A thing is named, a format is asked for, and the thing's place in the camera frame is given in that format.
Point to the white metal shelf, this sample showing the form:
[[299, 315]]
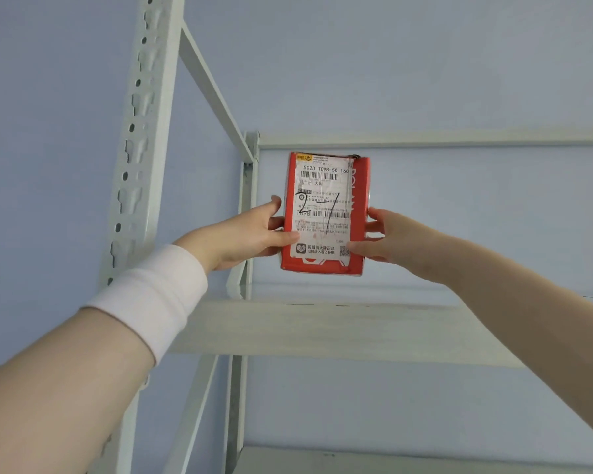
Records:
[[326, 330]]

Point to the person's left forearm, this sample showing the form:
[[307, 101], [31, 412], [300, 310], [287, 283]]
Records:
[[54, 399]]

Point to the white wristband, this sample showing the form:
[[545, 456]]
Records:
[[148, 296]]

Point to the person's left hand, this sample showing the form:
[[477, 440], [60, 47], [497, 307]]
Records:
[[237, 239]]

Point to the person's right hand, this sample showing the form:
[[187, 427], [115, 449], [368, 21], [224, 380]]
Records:
[[410, 246]]

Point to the person's right forearm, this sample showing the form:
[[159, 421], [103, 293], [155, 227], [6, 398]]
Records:
[[524, 310]]

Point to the red parcel box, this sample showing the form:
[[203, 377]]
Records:
[[321, 207]]

